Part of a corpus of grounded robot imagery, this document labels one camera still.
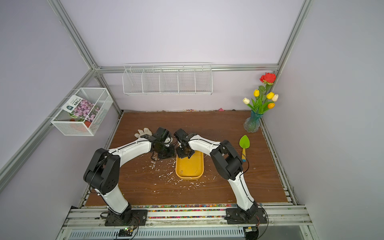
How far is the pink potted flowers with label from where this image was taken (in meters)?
0.72

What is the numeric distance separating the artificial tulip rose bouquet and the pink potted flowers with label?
0.86 metres

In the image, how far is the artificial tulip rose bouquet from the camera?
35.3 inches

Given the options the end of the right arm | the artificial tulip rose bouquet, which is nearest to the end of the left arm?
the end of the right arm

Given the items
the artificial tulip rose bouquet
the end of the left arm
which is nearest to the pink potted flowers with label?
the end of the left arm

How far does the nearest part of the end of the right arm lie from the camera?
28.5 inches
